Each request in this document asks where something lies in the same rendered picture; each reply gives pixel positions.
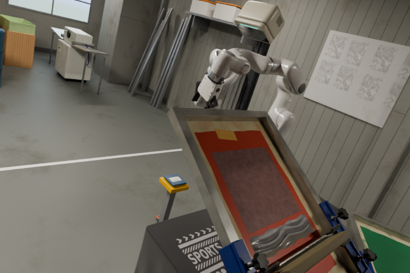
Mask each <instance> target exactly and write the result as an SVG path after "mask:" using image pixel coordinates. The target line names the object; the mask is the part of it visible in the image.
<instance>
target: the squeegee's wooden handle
mask: <svg viewBox="0 0 410 273"><path fill-rule="evenodd" d="M349 239H350V236H349V234H348V232H347V231H342V232H340V233H336V234H335V235H331V236H329V237H328V238H327V239H325V240H324V241H322V242H321V243H319V244H318V245H316V246H315V247H313V248H312V249H310V250H309V251H307V252H306V253H304V254H302V255H301V256H300V257H298V258H297V259H295V260H293V261H292V262H291V263H289V264H288V265H286V266H284V267H283V268H282V269H280V270H279V271H277V272H274V273H305V272H307V271H308V270H310V269H311V268H312V267H313V266H315V265H316V264H317V263H319V262H320V261H321V260H323V259H324V258H325V257H327V256H328V255H329V254H330V253H331V252H333V251H334V250H336V249H337V248H338V247H339V246H341V245H342V244H343V243H345V242H346V241H347V240H349Z"/></svg>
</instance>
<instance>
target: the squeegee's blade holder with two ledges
mask: <svg viewBox="0 0 410 273"><path fill-rule="evenodd" d="M327 238H328V237H327V235H323V236H322V237H320V238H319V239H317V240H315V241H314V242H313V243H310V244H309V245H308V246H306V247H304V248H303V249H301V250H299V251H298V252H297V253H295V254H293V255H292V256H290V257H289V258H287V259H285V260H284V261H282V262H281V263H280V265H279V269H277V270H276V271H275V272H277V271H279V270H280V269H282V268H283V267H284V266H286V265H288V264H289V263H291V262H292V261H293V260H295V259H297V258H298V257H300V256H301V255H302V254H304V253H306V252H307V251H309V250H310V249H312V248H313V247H315V246H316V245H318V244H319V243H321V242H322V241H324V240H325V239H327Z"/></svg>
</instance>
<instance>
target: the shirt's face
mask: <svg viewBox="0 0 410 273"><path fill-rule="evenodd" d="M210 226H213V223H212V220H211V218H210V216H209V213H208V210H207V209H204V210H201V211H197V212H194V213H190V214H187V215H184V216H180V217H177V218H173V219H170V220H167V221H163V222H159V223H157V224H153V225H149V226H148V229H149V230H150V232H151V233H152V234H153V236H154V237H155V239H156V240H157V241H158V243H159V244H160V245H161V247H162V248H163V250H164V251H165V252H166V253H167V255H168V256H169V257H170V259H171V260H172V262H173V263H174V264H175V266H176V267H177V268H178V269H179V271H180V272H181V273H199V272H198V270H197V269H196V268H195V267H194V265H193V264H192V263H191V262H190V260H189V259H188V258H187V257H186V255H185V254H184V253H183V251H182V250H181V249H180V248H179V247H178V245H177V244H176V243H175V242H174V241H173V240H174V239H177V238H180V237H182V236H185V235H188V234H191V233H193V232H197V231H199V230H202V229H205V228H208V227H210Z"/></svg>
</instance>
